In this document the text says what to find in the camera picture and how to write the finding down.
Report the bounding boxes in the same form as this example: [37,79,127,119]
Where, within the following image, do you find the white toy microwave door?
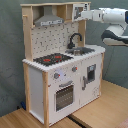
[72,4,88,21]

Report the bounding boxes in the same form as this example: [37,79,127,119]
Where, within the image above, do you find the black toy faucet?
[67,33,82,49]

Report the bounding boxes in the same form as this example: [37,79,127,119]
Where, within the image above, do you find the grey toy sink basin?
[66,47,94,56]

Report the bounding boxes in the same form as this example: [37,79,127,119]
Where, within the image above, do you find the left red stove knob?
[54,73,60,79]

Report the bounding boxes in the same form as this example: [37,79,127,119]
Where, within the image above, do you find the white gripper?
[80,10,102,21]

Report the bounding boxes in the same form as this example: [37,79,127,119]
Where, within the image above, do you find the white cabinet door ice dispenser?
[80,56,102,106]

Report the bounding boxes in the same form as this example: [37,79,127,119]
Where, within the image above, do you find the red stove knob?
[54,73,60,79]
[72,66,78,72]

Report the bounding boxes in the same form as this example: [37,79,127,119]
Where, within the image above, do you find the right red stove knob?
[72,66,78,72]

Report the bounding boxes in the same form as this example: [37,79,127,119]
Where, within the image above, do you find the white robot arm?
[81,8,128,46]

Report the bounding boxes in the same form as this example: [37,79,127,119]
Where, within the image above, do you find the black stovetop red burners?
[34,53,70,66]

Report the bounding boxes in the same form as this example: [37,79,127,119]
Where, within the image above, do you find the grey range hood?
[34,6,64,27]

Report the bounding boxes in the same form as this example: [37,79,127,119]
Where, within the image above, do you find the grey backdrop curtain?
[0,0,128,117]

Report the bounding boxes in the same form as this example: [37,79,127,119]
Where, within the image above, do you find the wooden toy kitchen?
[22,2,105,127]

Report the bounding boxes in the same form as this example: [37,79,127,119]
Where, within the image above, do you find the white oven door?
[49,77,80,124]

